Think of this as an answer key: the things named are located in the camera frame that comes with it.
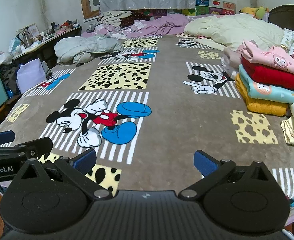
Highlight folded red sweater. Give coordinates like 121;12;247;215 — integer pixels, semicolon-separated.
241;56;294;89

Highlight grey folded cloth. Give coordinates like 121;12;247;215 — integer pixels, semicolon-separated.
40;61;53;79

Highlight pile of crumpled clothes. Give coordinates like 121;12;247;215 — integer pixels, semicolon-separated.
87;10;147;39

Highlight folded pink printed garment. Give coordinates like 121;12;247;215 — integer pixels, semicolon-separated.
241;39;294;75

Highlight white patterned garment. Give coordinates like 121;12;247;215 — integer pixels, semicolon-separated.
280;29;294;56

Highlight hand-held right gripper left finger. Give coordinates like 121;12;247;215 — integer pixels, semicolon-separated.
19;148;113;200

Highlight wooden window frame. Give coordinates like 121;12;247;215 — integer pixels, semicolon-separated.
77;0;203;21

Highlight folded yellow garment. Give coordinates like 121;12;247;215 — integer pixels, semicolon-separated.
235;74;289;117

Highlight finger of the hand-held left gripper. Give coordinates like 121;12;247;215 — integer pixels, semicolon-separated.
0;130;16;146
0;137;53;160

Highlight metal thermos flask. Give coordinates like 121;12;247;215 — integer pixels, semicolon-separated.
21;31;30;48

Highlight folded teal printed garment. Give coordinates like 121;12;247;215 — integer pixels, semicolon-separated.
238;64;294;104

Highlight colourful foam play mat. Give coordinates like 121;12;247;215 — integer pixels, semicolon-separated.
134;0;236;17

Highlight yellow plush toy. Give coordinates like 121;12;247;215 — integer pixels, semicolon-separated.
239;6;259;15

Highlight lavender pants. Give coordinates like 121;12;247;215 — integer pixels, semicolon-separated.
16;58;50;95

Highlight cream quilted duvet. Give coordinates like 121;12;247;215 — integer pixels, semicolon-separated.
177;13;285;52

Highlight purple duvet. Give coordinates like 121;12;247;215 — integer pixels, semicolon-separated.
81;14;202;39

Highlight cartoon printed brown blanket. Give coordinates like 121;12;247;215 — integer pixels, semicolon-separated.
0;35;294;228

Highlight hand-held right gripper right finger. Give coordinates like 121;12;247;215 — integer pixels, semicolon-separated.
178;150;274;200

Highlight dark wooden headboard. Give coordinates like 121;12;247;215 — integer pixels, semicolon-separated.
268;4;294;41

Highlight green plush toy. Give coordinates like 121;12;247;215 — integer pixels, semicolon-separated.
255;6;269;19

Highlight pile of dark clothes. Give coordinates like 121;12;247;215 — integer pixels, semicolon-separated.
0;64;21;96

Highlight white plastic bag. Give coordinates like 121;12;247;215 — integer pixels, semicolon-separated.
0;51;13;67

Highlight pale yellow garment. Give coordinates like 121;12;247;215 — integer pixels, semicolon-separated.
280;116;294;157

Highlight cluttered wooden desk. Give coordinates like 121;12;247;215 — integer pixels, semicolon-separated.
11;24;83;63

